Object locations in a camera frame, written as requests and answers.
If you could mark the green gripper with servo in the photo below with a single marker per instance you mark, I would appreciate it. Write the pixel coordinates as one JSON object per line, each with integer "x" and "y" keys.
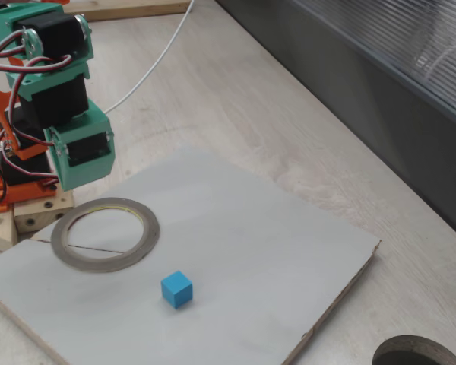
{"x": 88, "y": 151}

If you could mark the thick wooden base block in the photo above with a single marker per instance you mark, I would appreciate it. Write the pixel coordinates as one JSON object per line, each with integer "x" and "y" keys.
{"x": 42, "y": 216}

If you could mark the wooden base plank with holes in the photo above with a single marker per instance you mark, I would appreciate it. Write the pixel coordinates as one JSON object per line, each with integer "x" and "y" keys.
{"x": 0, "y": 235}

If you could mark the long light wooden plank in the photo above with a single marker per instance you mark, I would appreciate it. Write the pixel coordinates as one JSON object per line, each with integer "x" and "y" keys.
{"x": 137, "y": 9}

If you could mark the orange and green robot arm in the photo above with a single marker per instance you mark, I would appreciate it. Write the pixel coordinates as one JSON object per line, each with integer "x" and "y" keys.
{"x": 49, "y": 99}

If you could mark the small blue cube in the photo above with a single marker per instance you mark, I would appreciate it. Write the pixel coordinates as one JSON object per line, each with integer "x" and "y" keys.
{"x": 176, "y": 291}

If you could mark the ribbed translucent desk partition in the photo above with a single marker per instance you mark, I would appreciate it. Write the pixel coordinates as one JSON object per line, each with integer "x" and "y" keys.
{"x": 403, "y": 57}

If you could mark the white-topped chipboard panel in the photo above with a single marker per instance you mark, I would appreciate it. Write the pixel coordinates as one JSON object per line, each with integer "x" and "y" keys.
{"x": 251, "y": 247}

